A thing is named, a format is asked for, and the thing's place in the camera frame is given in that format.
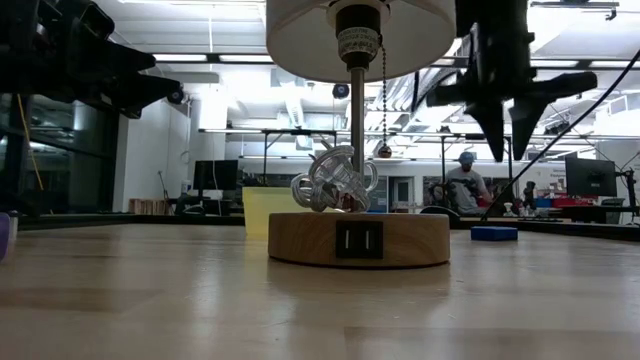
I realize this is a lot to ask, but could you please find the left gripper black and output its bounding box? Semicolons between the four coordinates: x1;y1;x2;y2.
0;0;183;120

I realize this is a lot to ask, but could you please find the white shade wooden base lamp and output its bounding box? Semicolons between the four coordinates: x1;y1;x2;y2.
265;0;457;270

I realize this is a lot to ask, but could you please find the person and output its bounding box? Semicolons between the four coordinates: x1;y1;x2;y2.
443;151;494;217

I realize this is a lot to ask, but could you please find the black computer monitor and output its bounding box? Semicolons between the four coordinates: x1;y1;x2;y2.
192;159;240;192
565;152;618;198

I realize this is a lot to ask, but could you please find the blue rectangular block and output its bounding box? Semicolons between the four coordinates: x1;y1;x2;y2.
470;225;519;242

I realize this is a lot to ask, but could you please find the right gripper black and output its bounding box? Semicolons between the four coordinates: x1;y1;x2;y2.
426;0;599;164

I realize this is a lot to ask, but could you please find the purple wall charger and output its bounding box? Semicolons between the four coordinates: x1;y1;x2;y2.
0;212;20;262

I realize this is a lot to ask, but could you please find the yellow translucent plastic bin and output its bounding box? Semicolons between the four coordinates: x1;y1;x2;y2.
242;186;301;237

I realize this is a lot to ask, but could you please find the black aluminium table frame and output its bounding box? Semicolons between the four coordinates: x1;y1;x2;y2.
17;212;640;245

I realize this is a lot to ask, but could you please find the wooden crate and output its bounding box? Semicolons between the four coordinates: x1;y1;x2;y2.
128;198;174;216

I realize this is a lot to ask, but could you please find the clear coiled lamp cord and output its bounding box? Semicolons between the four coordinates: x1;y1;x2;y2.
290;139;380;214

